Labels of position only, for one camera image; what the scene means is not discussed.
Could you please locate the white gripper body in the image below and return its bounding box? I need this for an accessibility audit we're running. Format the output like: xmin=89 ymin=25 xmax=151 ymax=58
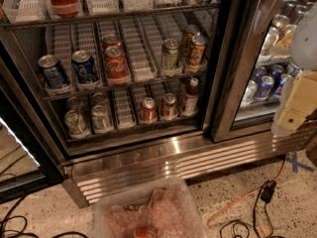
xmin=271 ymin=70 xmax=317 ymax=137

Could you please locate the red coke can bottom shelf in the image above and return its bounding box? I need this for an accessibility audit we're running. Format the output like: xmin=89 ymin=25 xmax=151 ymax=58
xmin=140 ymin=97 xmax=158 ymax=124

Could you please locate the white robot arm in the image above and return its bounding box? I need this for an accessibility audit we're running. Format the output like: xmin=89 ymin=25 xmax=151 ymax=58
xmin=271 ymin=4 xmax=317 ymax=137

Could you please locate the blue pepsi can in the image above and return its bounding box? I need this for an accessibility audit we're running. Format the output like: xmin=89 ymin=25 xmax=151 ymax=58
xmin=38 ymin=55 xmax=71 ymax=96
xmin=71 ymin=50 xmax=101 ymax=90
xmin=271 ymin=73 xmax=292 ymax=98

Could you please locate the blue pepsi can right fridge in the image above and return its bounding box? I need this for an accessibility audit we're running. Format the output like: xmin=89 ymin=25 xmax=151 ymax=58
xmin=254 ymin=75 xmax=274 ymax=101

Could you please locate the white silver can right fridge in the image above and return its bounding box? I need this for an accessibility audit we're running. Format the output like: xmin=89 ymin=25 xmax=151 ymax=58
xmin=241 ymin=80 xmax=258 ymax=106

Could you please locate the glass fridge door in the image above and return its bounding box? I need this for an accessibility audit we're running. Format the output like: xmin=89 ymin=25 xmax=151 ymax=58
xmin=212 ymin=0 xmax=316 ymax=141

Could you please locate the orange brown can front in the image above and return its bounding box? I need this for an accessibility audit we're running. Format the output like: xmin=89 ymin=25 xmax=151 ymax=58
xmin=186 ymin=34 xmax=207 ymax=72

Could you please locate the orange brown can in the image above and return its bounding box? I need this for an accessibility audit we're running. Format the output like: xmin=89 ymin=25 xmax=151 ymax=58
xmin=186 ymin=34 xmax=207 ymax=72
xmin=181 ymin=25 xmax=200 ymax=58

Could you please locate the orange brown can back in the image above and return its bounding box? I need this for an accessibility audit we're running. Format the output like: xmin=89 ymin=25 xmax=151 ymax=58
xmin=181 ymin=25 xmax=200 ymax=58

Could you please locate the brown soda can bottom shelf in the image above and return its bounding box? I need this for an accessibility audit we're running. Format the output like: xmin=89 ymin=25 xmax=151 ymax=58
xmin=160 ymin=93 xmax=178 ymax=120

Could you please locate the green soda can middle shelf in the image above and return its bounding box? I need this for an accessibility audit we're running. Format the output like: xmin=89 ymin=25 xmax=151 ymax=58
xmin=161 ymin=39 xmax=179 ymax=76

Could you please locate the red coca-cola can front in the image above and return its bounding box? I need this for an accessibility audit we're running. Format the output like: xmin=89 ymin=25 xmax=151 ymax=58
xmin=104 ymin=46 xmax=129 ymax=85

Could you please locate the red coca-cola can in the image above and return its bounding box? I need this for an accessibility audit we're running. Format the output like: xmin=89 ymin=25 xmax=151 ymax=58
xmin=104 ymin=46 xmax=129 ymax=85
xmin=101 ymin=34 xmax=122 ymax=50

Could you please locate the stainless steel fridge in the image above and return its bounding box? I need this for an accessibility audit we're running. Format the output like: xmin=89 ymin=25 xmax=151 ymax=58
xmin=0 ymin=0 xmax=316 ymax=207

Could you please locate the red coca-cola can back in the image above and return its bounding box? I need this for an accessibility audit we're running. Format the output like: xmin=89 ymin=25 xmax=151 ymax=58
xmin=101 ymin=34 xmax=122 ymax=50

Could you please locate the red can in bin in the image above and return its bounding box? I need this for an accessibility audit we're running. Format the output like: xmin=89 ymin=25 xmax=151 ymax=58
xmin=134 ymin=227 xmax=158 ymax=238

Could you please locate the green silver can front left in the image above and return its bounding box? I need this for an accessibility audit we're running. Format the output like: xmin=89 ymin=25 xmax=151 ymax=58
xmin=64 ymin=109 xmax=90 ymax=139

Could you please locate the silver can back left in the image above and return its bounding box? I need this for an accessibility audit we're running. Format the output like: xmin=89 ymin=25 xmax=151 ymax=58
xmin=66 ymin=97 xmax=85 ymax=113

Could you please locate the blue pepsi can leftmost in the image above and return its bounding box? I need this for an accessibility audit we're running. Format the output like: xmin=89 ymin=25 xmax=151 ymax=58
xmin=38 ymin=55 xmax=71 ymax=96

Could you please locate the black power adapter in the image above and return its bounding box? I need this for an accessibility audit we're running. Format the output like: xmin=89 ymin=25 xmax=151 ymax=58
xmin=261 ymin=179 xmax=276 ymax=203

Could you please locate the dark glass bottle white label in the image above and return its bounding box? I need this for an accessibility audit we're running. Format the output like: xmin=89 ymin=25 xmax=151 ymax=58
xmin=180 ymin=77 xmax=199 ymax=116

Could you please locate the clear plastic bin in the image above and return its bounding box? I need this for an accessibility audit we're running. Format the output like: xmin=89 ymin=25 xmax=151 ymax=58
xmin=94 ymin=177 xmax=206 ymax=238

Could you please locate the orange extension cord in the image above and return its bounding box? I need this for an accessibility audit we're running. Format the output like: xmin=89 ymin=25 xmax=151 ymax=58
xmin=206 ymin=154 xmax=287 ymax=227

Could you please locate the black cable left floor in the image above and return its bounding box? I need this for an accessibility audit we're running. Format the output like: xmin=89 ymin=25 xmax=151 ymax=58
xmin=0 ymin=195 xmax=89 ymax=238

